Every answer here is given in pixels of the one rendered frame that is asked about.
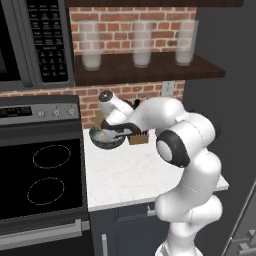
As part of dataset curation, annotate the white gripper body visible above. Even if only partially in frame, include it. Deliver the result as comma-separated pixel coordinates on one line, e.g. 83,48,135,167
99,127,125,141

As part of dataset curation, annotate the dark grey bowl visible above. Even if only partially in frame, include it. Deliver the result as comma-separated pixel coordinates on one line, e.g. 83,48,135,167
88,127,128,151

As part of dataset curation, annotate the brown box with dark top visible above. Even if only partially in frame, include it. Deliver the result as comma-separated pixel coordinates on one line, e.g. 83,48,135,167
127,130,149,146

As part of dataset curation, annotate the dark grey tall cabinet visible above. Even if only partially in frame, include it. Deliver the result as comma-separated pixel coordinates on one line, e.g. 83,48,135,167
182,0,256,256

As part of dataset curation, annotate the dark wooden upper cabinet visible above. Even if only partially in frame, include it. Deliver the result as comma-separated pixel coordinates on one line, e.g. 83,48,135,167
64,0,245,8

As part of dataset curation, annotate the black and steel stove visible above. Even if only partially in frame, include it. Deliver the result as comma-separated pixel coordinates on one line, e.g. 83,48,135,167
0,94,92,256

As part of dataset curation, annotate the dark grey drawer front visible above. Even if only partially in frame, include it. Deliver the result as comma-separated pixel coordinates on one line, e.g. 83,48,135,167
114,202,158,223

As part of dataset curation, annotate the clear glass jar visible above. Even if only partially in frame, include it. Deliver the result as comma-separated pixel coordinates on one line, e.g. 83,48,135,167
174,18,200,67
78,20,103,72
131,19,154,69

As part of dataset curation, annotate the dark grey cupboard door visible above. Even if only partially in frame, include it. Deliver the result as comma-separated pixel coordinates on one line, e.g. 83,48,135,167
89,218,172,256

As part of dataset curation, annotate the grey microwave oven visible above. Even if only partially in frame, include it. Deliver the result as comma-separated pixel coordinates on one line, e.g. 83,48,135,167
0,0,76,92

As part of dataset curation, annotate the grey appliance door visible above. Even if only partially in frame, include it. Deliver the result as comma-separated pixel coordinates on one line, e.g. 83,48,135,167
221,179,256,256

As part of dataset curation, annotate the dark wooden wall shelf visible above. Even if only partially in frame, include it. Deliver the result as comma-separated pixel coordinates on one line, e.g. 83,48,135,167
73,52,227,87

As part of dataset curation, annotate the white wall outlet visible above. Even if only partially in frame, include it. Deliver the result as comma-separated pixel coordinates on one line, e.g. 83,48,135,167
161,80,176,98

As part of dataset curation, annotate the silver drawer handle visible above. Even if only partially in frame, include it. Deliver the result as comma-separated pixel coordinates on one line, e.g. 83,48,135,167
146,205,157,217

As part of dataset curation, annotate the silver cupboard door handle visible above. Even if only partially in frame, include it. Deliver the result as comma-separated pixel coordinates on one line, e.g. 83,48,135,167
101,233,109,256

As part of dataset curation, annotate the silver oven door handle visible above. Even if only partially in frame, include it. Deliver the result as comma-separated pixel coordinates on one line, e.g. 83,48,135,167
0,219,92,252

